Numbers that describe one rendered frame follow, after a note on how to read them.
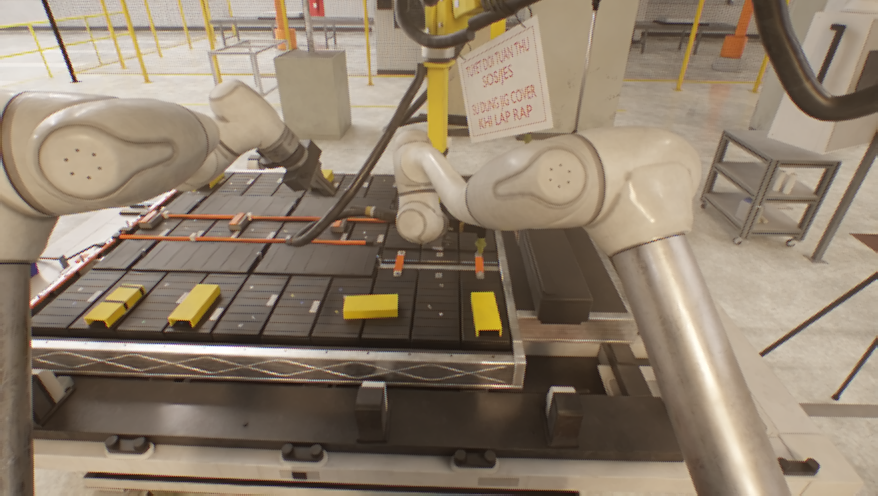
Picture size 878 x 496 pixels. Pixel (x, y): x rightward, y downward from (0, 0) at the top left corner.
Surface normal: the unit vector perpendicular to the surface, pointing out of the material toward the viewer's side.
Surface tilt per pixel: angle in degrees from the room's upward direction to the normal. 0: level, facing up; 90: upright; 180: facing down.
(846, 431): 0
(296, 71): 90
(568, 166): 57
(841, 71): 90
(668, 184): 48
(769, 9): 94
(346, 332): 0
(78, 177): 77
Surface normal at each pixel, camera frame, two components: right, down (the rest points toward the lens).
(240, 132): 0.33, 0.65
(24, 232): 0.98, 0.22
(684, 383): -0.72, -0.01
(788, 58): -0.51, 0.41
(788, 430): 0.01, -0.87
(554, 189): 0.15, -0.13
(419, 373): -0.03, 0.50
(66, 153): 0.34, 0.28
